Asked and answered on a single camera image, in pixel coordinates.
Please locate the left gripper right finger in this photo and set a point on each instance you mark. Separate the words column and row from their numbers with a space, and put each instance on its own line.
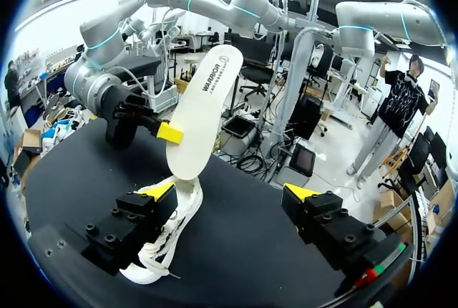
column 329, row 220

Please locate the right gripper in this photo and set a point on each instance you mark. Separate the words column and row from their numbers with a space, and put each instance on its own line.
column 120, row 118

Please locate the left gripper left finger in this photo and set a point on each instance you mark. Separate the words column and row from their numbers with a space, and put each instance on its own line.
column 132, row 220

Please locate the white shoe insole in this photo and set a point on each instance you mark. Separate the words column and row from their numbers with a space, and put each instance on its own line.
column 204, row 107

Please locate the white knit shoe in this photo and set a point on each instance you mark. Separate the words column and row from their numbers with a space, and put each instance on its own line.
column 186, row 200

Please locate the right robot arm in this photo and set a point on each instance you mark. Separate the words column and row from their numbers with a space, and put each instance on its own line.
column 107, row 39

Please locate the person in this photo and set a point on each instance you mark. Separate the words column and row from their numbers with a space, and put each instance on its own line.
column 12, row 86
column 400, row 104

